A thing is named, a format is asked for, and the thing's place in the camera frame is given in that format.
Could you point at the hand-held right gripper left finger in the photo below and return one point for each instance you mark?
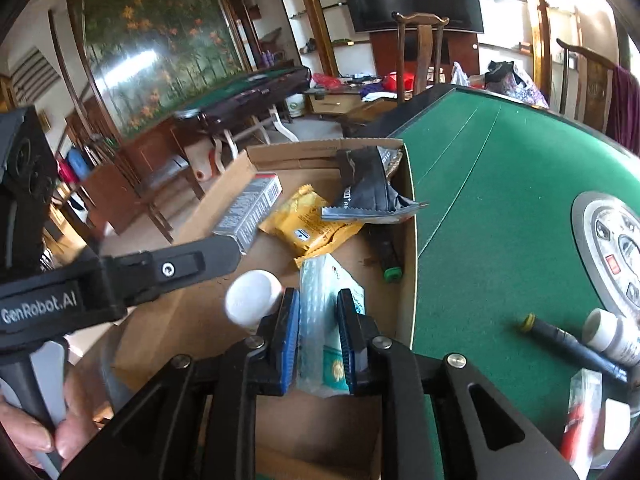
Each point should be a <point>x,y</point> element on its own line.
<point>292,340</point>

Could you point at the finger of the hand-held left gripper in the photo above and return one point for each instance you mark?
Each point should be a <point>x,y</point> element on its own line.
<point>190,262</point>

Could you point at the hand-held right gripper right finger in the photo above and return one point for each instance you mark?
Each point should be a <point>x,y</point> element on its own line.
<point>348,340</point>

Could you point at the clear teal wipes packet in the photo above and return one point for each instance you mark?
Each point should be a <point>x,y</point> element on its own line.
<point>320,310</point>

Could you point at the brown cardboard box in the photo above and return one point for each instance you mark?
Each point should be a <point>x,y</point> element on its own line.
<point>190,320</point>

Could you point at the white bottle red label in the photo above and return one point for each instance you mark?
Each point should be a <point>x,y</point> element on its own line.
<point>250,300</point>

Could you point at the black marker yellow caps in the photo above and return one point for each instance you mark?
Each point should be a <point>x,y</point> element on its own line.
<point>565,337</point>

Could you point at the white tube red print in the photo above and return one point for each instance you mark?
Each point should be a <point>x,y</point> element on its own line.
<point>580,410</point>

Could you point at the small white box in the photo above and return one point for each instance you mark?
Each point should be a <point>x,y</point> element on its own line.
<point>615,430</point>

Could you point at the person's left hand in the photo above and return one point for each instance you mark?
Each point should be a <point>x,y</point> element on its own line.
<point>75,420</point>

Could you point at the grey box red end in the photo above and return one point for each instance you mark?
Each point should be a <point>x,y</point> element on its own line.
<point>250,210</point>

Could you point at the black marker green cap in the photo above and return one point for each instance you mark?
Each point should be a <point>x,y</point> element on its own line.
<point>387,255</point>

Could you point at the yellow snack packet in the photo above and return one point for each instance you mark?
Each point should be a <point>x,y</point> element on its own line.
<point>300,225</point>

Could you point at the black foil packet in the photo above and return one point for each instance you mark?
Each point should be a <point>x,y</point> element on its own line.
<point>365,185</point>

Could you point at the dark green-topped game table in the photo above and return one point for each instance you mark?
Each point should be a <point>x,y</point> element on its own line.
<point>240,95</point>

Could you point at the white bucket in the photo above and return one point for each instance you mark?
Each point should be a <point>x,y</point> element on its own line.
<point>296,105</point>

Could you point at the large flower painting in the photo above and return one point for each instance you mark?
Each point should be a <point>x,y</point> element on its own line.
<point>160,50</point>

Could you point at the low wooden cabinet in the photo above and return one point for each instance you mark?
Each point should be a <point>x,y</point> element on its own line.
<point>335,102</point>

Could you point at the red plastic bag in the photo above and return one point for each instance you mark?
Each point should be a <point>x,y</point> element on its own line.
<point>325,81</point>

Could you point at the plain white bottle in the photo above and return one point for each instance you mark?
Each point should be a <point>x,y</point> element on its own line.
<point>615,337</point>

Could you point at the round table control panel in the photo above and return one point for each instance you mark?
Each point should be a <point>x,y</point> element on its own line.
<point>615,245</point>

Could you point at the white plastic bag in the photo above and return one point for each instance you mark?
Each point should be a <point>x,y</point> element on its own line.
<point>460,75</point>

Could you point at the wooden chair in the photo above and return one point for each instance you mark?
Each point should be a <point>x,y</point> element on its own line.
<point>595,90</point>
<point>425,50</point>

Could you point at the pile of patterned clothes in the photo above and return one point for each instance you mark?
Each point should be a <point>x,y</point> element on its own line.
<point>515,85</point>

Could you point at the purple cloth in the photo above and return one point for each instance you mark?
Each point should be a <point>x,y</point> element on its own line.
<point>625,110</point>

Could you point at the wooden wall shelving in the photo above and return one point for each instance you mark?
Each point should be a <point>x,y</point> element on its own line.
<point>310,10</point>

